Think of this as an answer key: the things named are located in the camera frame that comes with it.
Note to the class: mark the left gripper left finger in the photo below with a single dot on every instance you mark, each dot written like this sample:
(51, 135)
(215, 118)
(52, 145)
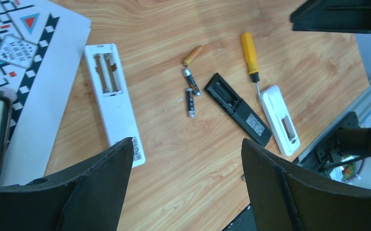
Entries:
(87, 196)

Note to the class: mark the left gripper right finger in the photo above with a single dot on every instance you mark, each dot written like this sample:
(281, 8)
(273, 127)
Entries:
(287, 197)

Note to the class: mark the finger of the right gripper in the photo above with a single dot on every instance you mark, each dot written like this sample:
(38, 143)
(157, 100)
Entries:
(336, 16)

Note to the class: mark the white remote with batteries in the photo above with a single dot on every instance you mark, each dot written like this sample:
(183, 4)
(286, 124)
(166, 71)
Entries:
(280, 121)

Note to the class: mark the yellow handled screwdriver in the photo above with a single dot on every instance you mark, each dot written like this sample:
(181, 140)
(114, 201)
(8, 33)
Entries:
(251, 60)

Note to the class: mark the white remote with QR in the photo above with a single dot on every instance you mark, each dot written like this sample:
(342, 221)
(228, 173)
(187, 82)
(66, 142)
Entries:
(110, 88)

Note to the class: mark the black remote control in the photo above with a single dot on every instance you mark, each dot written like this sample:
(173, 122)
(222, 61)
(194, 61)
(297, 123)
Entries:
(238, 109)

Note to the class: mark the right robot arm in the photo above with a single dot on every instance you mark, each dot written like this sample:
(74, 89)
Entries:
(346, 142)

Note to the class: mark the loose battery from QR remote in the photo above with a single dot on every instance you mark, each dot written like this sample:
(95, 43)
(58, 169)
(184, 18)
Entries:
(190, 79)

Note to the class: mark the orange battery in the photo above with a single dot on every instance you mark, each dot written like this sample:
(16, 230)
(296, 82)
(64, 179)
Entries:
(191, 57)

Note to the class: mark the patterned paper placemat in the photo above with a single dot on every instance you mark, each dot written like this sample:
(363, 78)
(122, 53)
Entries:
(41, 46)

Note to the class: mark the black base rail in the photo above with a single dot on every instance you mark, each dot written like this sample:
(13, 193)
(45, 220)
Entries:
(286, 196)

